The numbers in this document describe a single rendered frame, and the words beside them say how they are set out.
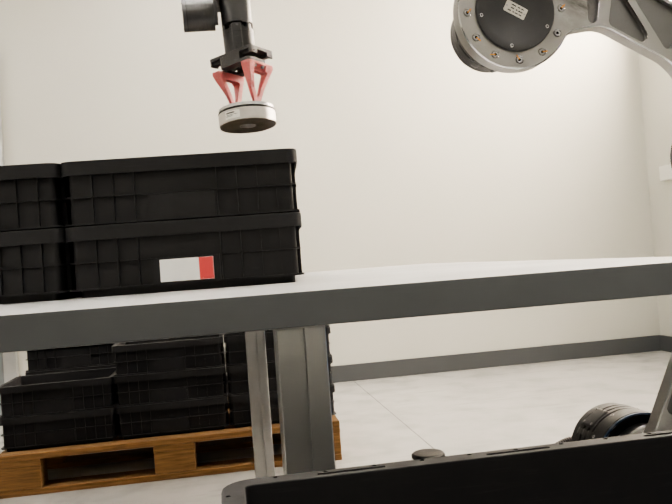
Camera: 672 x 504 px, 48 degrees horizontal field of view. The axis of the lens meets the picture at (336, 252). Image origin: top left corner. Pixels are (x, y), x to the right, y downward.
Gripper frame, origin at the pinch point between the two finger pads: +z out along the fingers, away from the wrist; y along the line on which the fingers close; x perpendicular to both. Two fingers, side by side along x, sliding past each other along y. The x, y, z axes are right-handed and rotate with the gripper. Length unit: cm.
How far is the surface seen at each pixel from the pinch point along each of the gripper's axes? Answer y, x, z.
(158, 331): 24, -47, 40
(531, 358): -90, 352, 82
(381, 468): 60, -62, 51
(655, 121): -6, 400, -56
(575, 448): 70, -52, 51
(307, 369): 32, -32, 46
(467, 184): -105, 327, -30
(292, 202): 9.0, -1.4, 20.1
